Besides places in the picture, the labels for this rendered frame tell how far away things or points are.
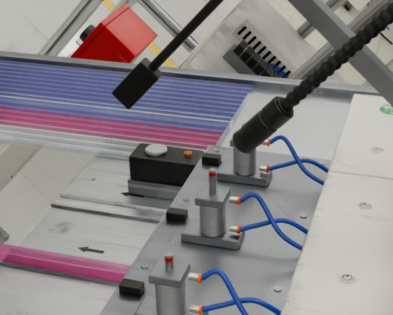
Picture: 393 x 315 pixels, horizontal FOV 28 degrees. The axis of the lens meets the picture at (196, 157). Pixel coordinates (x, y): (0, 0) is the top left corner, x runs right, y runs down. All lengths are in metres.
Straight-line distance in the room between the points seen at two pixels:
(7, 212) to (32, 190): 0.13
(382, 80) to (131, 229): 0.31
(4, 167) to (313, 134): 1.00
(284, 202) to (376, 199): 0.08
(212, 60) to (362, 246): 1.49
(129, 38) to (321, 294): 1.05
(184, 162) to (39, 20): 2.08
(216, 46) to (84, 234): 1.41
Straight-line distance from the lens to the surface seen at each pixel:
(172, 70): 1.16
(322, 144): 0.97
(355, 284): 0.60
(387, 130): 0.83
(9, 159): 1.83
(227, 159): 0.80
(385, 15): 0.49
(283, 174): 0.77
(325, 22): 0.62
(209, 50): 2.12
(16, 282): 0.75
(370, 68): 0.63
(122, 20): 1.59
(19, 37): 2.74
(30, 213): 2.25
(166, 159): 0.83
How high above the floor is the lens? 1.54
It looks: 32 degrees down
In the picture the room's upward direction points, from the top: 48 degrees clockwise
